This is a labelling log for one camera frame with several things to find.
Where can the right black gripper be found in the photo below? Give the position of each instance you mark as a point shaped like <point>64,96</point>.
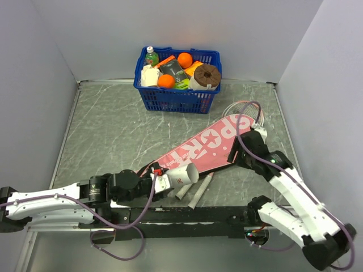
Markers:
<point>236,147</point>

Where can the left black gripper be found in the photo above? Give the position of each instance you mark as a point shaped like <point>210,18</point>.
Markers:
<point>153,165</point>

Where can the pink racket cover bag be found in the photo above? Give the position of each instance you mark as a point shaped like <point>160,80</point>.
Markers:
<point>210,148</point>

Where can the white shuttlecock tube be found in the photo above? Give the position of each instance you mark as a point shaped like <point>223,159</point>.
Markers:
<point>180,176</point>

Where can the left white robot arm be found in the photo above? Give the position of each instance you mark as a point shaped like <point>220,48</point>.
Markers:
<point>86,202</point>

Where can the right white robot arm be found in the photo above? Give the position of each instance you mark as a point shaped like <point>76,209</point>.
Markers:
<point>321,236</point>

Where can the blue plastic basket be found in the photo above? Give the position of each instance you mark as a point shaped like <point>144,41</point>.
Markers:
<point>175,100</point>

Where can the orange snack packet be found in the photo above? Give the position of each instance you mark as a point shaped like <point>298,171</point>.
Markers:
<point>190,70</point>

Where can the orange fruit rear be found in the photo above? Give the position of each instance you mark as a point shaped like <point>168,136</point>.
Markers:
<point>185,60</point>

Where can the orange fruit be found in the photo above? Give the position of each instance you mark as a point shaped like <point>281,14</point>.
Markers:
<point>185,60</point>
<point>166,81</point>

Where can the orange fruit front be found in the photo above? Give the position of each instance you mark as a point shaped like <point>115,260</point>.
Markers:
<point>166,81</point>

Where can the black green box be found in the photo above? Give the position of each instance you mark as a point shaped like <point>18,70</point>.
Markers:
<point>172,68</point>

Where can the white crumpled paper bag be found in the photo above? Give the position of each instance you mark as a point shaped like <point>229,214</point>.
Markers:
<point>149,76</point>

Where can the orange carton box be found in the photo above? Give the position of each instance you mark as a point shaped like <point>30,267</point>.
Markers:
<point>170,58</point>

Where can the green drink bottle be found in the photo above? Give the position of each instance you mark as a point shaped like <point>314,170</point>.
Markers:
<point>151,57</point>

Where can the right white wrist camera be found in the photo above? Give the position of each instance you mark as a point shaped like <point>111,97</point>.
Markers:
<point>262,131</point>

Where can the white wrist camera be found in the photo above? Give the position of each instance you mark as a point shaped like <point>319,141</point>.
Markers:
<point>162,186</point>
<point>262,131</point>

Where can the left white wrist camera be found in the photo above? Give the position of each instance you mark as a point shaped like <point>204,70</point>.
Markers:
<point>162,186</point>

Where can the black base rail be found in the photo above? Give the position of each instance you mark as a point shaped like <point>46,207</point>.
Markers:
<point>176,222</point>

